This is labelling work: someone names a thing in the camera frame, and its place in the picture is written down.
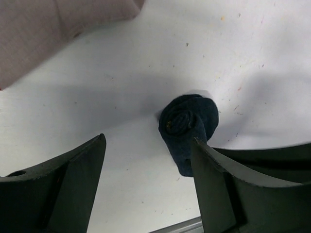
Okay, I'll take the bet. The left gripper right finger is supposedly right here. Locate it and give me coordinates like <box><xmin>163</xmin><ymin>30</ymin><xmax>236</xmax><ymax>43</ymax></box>
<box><xmin>191</xmin><ymin>139</ymin><xmax>311</xmax><ymax>233</ymax></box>

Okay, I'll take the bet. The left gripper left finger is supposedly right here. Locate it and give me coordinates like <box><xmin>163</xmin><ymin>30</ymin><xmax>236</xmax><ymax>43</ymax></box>
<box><xmin>0</xmin><ymin>134</ymin><xmax>106</xmax><ymax>233</ymax></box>

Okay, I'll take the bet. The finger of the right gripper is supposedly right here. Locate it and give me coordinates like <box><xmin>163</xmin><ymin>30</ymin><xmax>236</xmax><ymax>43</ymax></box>
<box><xmin>213</xmin><ymin>143</ymin><xmax>311</xmax><ymax>183</ymax></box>

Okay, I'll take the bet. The navy christmas sock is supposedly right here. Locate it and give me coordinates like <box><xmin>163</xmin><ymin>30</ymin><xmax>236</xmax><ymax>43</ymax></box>
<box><xmin>158</xmin><ymin>94</ymin><xmax>219</xmax><ymax>177</ymax></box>

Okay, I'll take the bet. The taupe sock red striped cuff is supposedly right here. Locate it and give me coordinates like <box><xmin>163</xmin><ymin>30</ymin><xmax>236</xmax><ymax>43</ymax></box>
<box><xmin>0</xmin><ymin>0</ymin><xmax>144</xmax><ymax>90</ymax></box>

